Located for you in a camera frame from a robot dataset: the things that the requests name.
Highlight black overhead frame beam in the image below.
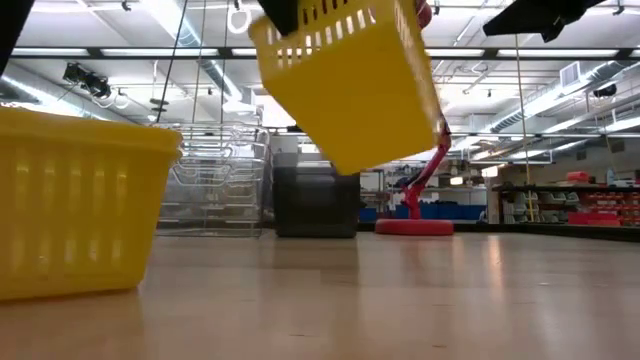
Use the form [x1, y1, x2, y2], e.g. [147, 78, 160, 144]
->
[9, 46, 640, 61]

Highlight red desk lamp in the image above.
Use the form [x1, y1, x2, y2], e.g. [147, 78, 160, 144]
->
[374, 0, 455, 238]

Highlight silver ceiling air duct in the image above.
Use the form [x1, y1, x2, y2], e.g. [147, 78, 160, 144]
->
[0, 74, 144, 126]

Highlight blue storage bins row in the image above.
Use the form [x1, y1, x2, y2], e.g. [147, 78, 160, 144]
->
[358, 201, 488, 223]

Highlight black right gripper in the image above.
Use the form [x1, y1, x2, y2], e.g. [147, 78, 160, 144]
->
[481, 0, 607, 44]

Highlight black hanging cable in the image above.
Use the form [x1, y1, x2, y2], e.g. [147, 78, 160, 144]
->
[153, 0, 190, 125]

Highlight dark background shelf unit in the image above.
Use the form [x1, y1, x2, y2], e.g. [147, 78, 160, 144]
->
[491, 182, 640, 227]

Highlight white hanging ring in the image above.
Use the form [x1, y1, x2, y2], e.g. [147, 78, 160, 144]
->
[226, 3, 257, 36]

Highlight large yellow slotted plastic basket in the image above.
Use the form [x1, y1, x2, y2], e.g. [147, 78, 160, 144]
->
[0, 106, 184, 302]

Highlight black plastic basket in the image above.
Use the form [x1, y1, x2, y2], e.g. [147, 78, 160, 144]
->
[271, 163, 362, 239]

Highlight red storage bins shelf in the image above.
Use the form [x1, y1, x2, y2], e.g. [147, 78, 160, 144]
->
[566, 170, 640, 227]

